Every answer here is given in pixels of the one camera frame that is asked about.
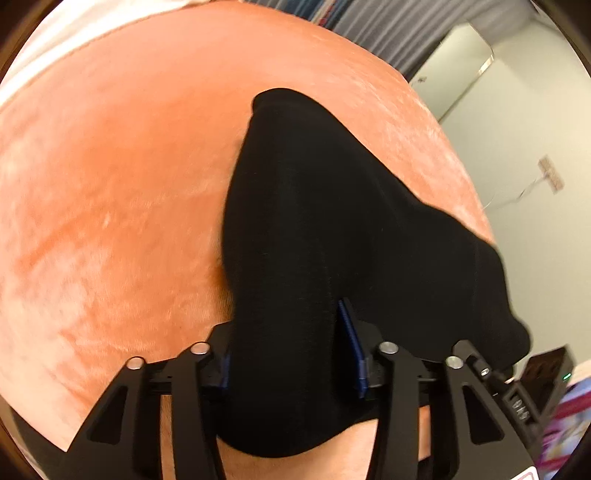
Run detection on black pants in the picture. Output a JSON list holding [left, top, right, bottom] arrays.
[[217, 89, 531, 458]]

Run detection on orange bed blanket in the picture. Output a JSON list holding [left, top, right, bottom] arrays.
[[1, 1, 492, 479]]

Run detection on standing mirror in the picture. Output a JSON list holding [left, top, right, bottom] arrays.
[[410, 23, 495, 122]]

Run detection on grey blue curtains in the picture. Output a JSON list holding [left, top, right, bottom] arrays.
[[246, 1, 535, 80]]

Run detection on white bed cover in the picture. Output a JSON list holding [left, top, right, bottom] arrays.
[[1, 1, 190, 103]]

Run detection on white power cable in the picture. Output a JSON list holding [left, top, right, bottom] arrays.
[[482, 177, 548, 211]]

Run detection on wall power socket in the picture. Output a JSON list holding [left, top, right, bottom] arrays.
[[538, 156, 564, 193]]

